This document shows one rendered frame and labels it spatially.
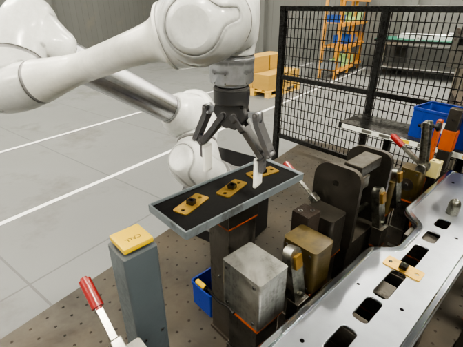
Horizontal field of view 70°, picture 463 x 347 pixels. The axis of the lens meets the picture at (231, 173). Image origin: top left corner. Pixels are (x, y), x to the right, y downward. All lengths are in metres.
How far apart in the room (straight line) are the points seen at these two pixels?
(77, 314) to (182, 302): 0.32
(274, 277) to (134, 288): 0.26
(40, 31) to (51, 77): 0.19
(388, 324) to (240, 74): 0.56
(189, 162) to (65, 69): 0.50
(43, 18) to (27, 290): 1.80
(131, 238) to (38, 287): 1.84
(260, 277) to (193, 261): 0.68
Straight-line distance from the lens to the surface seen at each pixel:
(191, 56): 0.46
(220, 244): 0.82
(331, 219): 0.85
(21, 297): 2.45
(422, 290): 0.86
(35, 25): 1.00
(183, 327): 1.09
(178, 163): 1.14
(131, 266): 0.65
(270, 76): 6.41
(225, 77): 0.65
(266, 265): 0.65
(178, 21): 0.46
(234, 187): 0.78
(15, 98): 0.90
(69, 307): 1.23
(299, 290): 0.75
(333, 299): 0.77
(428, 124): 1.23
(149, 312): 0.75
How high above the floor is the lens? 1.54
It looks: 27 degrees down
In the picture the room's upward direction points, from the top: straight up
